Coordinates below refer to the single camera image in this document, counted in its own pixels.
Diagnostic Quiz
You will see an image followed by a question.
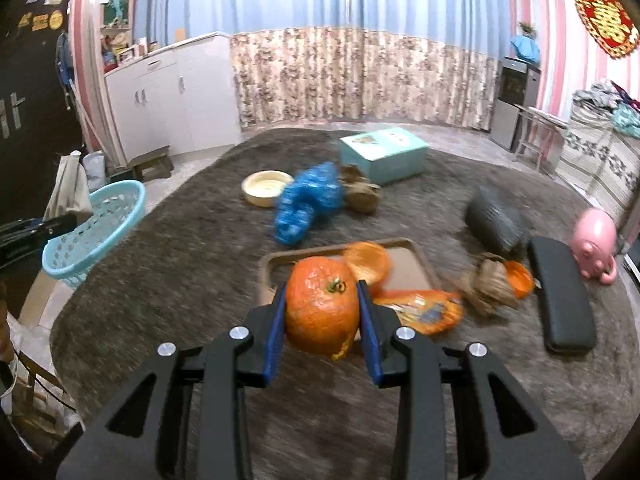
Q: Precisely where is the white cabinet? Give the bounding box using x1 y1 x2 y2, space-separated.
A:
103 31 243 166

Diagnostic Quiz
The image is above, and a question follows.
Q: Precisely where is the blue and floral curtain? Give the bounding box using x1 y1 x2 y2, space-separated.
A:
132 0 516 131

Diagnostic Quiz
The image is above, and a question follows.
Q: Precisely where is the pile of clothes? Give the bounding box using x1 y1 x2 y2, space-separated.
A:
572 80 640 138

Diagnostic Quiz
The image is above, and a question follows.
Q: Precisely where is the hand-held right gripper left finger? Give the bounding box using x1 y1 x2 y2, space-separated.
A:
56 282 288 480

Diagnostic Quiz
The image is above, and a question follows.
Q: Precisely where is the cup-shaped orange peel piece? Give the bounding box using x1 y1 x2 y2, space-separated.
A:
344 241 392 296

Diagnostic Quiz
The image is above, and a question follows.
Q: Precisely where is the covered box with clothes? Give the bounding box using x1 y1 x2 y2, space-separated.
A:
556 105 640 216

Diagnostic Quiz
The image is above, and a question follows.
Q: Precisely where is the small orange peel piece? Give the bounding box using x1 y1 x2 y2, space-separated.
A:
504 260 536 301

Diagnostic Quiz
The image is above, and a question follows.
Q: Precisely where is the orange snack wrapper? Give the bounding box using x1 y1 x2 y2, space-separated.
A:
372 289 466 337

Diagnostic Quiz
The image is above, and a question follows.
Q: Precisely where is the black rectangular case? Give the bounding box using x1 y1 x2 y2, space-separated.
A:
528 236 598 356

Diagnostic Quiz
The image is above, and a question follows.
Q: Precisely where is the colourful shelf clutter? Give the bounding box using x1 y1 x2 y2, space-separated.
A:
101 30 135 68

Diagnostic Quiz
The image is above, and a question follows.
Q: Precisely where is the brown cloth toy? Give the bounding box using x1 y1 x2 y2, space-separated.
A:
339 164 383 215

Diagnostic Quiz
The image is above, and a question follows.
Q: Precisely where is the light blue plastic basket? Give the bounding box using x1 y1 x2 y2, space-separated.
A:
41 180 147 290

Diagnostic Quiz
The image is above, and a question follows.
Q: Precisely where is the pink pig toy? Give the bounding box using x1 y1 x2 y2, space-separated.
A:
572 208 621 286

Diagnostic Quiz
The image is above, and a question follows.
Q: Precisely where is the red heart wall decoration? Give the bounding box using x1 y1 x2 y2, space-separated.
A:
574 0 640 60

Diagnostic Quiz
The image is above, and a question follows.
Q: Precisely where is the white sack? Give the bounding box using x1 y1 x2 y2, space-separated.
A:
82 150 108 191

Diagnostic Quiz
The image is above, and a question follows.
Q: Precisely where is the grey water dispenser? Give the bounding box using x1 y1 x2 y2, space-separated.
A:
489 57 543 151

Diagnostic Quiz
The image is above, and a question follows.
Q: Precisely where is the brown phone case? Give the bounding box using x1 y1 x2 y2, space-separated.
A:
260 237 442 311

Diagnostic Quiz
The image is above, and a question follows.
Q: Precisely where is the orange fruit with stem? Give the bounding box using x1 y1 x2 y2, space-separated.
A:
285 256 362 362

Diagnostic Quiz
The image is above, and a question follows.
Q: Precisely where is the black door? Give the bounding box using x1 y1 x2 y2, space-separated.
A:
0 0 83 306

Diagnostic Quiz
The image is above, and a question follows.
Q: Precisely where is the grey shaggy table rug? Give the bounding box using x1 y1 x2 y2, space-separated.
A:
50 127 632 480

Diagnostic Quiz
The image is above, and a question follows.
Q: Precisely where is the blue plastic bag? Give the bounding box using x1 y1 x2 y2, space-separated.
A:
273 161 346 247

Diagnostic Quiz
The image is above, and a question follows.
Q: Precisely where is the teal cardboard box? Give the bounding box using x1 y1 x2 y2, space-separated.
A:
339 127 430 186

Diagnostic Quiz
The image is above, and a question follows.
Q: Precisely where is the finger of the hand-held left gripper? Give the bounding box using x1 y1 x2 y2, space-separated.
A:
0 214 78 266

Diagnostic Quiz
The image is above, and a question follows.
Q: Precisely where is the dark grey bag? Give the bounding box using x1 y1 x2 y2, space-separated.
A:
465 186 530 256

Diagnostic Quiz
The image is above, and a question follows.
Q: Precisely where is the cream round bowl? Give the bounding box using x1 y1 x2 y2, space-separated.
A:
241 170 296 207

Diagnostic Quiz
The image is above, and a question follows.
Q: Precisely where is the small folding table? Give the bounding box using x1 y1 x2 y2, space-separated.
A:
512 104 568 173

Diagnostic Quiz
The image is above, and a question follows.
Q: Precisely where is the small wooden stool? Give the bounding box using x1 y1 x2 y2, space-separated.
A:
127 146 174 181

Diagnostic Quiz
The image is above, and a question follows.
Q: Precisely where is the broom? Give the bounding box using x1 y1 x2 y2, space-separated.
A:
65 80 118 171

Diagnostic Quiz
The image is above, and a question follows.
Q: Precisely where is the blue hanging bag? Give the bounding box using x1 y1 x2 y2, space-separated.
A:
55 32 75 111

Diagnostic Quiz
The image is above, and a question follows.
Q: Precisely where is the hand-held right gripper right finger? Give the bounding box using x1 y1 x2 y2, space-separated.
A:
355 280 586 480

